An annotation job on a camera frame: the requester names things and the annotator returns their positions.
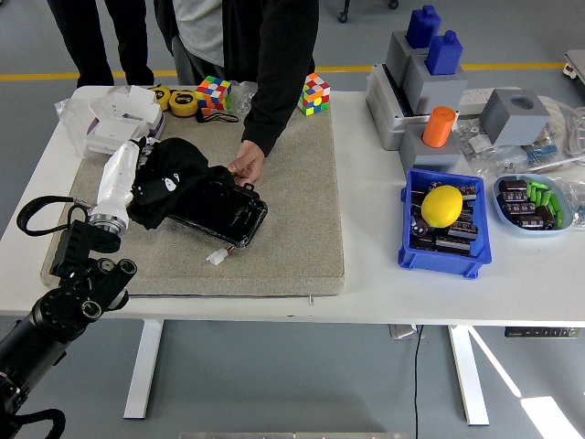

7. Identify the black wrist strap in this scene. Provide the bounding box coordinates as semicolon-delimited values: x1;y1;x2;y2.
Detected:
196;111;240;124

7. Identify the blue bottle-shaped block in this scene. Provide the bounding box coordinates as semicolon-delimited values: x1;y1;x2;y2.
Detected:
425;30;464;77
406;5;443;49

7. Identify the clear plastic bag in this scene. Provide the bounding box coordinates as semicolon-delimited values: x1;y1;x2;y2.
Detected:
54;96;95;159
227;80;256;116
555;176;585;230

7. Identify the black hanging cable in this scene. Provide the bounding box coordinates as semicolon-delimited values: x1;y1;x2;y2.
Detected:
412;325;425;439

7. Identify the grey block with round hole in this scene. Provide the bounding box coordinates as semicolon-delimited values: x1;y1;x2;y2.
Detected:
479;89;553;147

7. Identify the white table leg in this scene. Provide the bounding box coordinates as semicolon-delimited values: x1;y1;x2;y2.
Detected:
447;325;490;427
122;319;165;420

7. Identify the white coiled cable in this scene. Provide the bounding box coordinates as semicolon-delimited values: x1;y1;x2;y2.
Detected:
538;95;585;159

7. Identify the person's hand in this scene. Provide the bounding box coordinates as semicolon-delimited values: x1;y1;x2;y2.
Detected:
227;139;266;187

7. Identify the white wire connector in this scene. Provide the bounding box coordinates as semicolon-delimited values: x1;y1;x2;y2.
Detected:
206;245;239;265

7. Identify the orange cylinder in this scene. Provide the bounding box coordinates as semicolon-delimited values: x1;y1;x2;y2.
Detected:
421;105;458;149

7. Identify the open white cardboard box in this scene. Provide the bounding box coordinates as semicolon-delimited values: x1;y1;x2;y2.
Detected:
89;85;162;127

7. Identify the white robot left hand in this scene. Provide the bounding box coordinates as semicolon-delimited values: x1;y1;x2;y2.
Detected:
90;135;183;220

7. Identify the grey block with orange cylinder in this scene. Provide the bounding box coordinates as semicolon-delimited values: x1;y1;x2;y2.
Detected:
399;125;463;174

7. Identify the person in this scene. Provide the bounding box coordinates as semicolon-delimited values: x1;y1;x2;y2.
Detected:
45;0;155;89
153;0;320;157

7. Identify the clear bag of metal parts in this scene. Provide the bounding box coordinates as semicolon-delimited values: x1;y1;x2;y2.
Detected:
477;145;531;180

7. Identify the yellow tape measure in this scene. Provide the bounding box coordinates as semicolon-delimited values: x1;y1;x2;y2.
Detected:
148;84;174;112
168;89;200;118

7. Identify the clear bag of small parts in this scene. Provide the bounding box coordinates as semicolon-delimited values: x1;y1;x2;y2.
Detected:
454;116;499;161

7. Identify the light grey plastic case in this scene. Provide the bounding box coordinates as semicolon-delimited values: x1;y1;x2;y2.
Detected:
365;63;433;152

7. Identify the blue plastic bin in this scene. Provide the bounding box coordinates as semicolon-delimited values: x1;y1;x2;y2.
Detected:
398;167;494;280

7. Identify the black table control panel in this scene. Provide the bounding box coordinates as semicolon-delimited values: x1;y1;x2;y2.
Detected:
505;327;580;339

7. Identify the light blue tray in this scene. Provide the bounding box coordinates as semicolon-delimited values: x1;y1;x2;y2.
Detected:
492;172;575;239

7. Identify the bag of blue resistors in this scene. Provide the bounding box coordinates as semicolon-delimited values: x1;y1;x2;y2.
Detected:
525;132;564;168

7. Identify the grey block with blue bottle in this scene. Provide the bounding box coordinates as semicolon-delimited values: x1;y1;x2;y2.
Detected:
404;54;470;116
385;30;431;88

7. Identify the white thin rod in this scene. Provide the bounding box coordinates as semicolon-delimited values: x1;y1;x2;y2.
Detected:
529;155;585;174

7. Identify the flat white box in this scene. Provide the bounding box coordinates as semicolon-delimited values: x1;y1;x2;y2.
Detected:
84;118;147;155

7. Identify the grey-brown mat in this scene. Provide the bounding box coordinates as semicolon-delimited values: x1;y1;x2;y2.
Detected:
39;102;346;297

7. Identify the silver under-table bracket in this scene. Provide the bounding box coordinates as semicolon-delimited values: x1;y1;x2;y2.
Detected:
388;324;427;340

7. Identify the black rag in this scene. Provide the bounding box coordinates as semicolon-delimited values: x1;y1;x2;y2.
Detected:
126;136;216;231

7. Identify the colourful puzzle cube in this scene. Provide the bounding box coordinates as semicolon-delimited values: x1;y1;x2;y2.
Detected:
297;72;332;117
195;75;233;116

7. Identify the yellow lemon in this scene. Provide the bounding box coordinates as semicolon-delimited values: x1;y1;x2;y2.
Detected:
420;185;464;229

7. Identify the white cart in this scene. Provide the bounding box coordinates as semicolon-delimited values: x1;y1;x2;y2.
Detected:
562;48;585;87

